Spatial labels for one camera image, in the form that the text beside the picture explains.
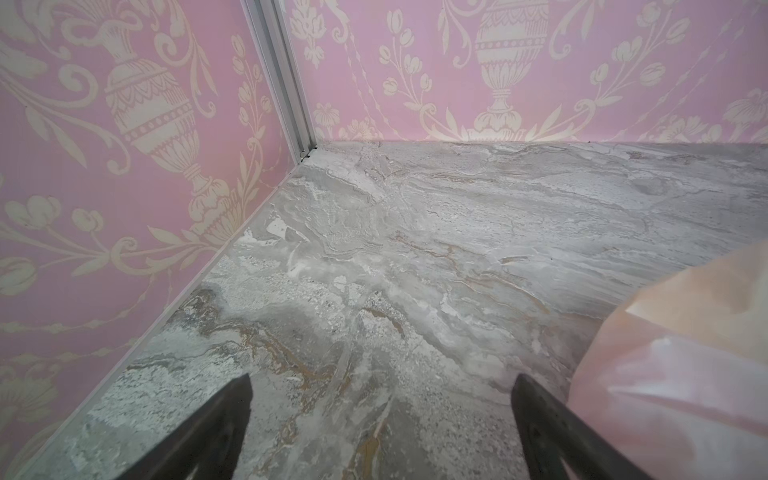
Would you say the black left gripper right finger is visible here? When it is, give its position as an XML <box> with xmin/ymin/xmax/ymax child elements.
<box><xmin>511</xmin><ymin>374</ymin><xmax>649</xmax><ymax>479</ymax></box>

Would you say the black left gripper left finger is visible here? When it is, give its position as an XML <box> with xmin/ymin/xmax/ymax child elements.
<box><xmin>118</xmin><ymin>374</ymin><xmax>253</xmax><ymax>480</ymax></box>

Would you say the white plastic bag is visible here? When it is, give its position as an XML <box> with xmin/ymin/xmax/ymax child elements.
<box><xmin>567</xmin><ymin>243</ymin><xmax>767</xmax><ymax>479</ymax></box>

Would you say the silver left corner post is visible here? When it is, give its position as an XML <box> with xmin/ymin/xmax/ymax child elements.
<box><xmin>241</xmin><ymin>0</ymin><xmax>317</xmax><ymax>165</ymax></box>

